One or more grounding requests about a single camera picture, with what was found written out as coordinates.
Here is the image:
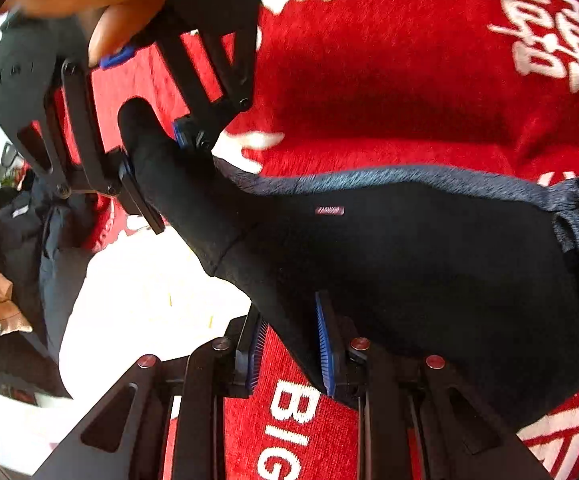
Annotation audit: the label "red wedding bed blanket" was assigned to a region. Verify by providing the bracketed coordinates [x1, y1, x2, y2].
[93, 0, 579, 479]

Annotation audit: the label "black pants with blue trim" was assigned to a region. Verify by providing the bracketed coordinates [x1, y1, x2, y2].
[118, 98, 579, 429]

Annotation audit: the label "black jacket pile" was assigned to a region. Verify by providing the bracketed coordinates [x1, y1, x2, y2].
[0, 178, 96, 361]

